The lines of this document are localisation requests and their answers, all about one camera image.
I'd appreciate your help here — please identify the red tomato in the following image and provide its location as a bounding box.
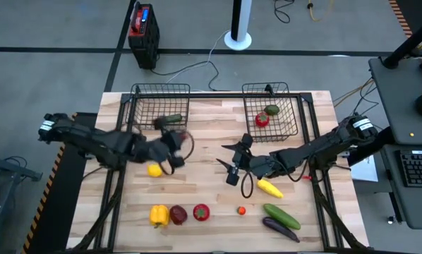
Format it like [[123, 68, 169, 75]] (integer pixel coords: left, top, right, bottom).
[[255, 111, 270, 128]]

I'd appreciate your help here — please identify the yellow bell pepper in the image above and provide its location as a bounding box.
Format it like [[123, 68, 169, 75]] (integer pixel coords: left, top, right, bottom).
[[149, 205, 170, 229]]

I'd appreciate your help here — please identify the black vertical pole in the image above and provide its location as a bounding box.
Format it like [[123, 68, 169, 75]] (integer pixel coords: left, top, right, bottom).
[[382, 13, 422, 70]]

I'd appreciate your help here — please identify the grey metal stand base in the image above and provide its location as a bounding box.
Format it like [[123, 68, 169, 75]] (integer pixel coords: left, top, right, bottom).
[[0, 143, 43, 244]]

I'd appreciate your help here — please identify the yellow lemon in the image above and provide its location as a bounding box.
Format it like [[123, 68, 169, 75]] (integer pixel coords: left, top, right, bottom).
[[146, 162, 164, 179]]

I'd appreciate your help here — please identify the black diagonal strut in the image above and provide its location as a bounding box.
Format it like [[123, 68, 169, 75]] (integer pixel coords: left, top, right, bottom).
[[347, 126, 397, 167]]

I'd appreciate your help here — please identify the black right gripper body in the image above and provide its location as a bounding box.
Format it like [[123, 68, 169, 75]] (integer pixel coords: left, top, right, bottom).
[[237, 154, 281, 179]]

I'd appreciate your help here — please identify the black keyboard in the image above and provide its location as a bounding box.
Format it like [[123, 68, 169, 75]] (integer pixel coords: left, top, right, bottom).
[[396, 150, 422, 188]]

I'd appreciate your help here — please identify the grey desk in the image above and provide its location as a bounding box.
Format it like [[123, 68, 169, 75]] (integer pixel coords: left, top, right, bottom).
[[368, 56, 422, 230]]

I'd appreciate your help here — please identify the white floor cable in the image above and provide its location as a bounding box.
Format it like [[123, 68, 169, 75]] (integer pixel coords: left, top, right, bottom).
[[166, 30, 230, 85]]

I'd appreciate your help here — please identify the purple eggplant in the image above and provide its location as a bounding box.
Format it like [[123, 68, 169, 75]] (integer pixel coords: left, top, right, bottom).
[[262, 216, 301, 243]]

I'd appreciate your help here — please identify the yellow corn cob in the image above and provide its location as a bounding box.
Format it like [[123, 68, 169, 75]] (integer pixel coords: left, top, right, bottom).
[[256, 178, 284, 200]]

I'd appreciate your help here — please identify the black hazard striped floor mat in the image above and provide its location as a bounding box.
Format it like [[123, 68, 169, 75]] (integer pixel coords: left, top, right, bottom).
[[20, 111, 99, 254], [389, 0, 422, 38]]

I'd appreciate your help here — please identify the black floor cable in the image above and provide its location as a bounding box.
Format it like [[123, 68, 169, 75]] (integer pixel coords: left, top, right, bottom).
[[150, 59, 221, 92]]

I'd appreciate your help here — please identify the white black pillar stand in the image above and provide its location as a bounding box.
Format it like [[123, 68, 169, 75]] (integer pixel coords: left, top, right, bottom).
[[224, 0, 253, 51]]

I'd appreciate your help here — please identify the black looped cable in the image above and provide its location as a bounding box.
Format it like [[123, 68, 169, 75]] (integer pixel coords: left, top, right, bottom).
[[273, 0, 296, 24]]

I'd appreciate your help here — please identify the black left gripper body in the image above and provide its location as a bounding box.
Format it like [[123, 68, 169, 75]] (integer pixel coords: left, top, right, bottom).
[[135, 133, 173, 165]]

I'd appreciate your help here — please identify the green avocado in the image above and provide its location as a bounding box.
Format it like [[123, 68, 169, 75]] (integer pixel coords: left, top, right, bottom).
[[263, 104, 281, 116]]

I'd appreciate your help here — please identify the dark green cucumber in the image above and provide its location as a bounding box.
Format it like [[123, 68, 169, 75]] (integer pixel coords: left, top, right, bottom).
[[161, 113, 183, 125]]

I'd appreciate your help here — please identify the black metal table frame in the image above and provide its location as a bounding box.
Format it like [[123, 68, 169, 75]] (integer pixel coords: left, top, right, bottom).
[[68, 90, 369, 253]]

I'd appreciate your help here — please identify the red black battery box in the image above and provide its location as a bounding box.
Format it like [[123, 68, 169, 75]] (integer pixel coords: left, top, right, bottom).
[[128, 1, 161, 70]]

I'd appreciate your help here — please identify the dark red apple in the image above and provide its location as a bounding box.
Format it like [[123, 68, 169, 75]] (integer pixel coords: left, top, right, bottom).
[[169, 205, 188, 226]]

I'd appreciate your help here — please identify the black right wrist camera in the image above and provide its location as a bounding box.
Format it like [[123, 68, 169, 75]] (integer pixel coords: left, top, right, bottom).
[[239, 133, 254, 149]]

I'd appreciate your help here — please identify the black wire basket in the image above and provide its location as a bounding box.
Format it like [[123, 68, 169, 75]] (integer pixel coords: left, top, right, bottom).
[[125, 83, 191, 131], [241, 82, 299, 143]]

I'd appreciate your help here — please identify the yellow black cable bundle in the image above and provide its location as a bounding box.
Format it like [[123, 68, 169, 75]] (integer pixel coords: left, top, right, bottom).
[[332, 77, 375, 104]]

